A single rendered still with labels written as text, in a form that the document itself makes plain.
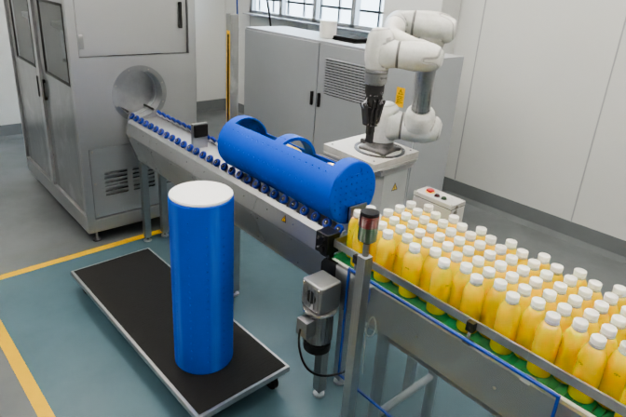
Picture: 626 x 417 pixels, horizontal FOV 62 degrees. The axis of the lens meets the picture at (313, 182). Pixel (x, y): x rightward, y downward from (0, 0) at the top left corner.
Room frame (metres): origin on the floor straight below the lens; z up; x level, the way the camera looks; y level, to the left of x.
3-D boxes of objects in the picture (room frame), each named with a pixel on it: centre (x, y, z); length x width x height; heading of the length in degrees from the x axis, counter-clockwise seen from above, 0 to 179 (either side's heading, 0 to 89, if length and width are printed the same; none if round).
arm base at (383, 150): (2.86, -0.35, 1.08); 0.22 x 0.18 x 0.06; 51
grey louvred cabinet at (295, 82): (4.69, -0.16, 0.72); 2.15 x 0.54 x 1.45; 44
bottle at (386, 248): (1.70, -0.29, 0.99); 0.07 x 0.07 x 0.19
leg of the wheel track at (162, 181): (3.58, 1.12, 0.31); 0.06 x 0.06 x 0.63; 42
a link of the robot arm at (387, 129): (2.84, -0.38, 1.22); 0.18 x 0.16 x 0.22; 76
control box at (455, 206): (2.08, -0.55, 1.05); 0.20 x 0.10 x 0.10; 42
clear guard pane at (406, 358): (1.39, -0.42, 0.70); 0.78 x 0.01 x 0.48; 42
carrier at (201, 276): (2.09, 0.49, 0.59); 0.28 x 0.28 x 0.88
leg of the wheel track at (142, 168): (3.49, 1.23, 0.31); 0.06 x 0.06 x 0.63; 42
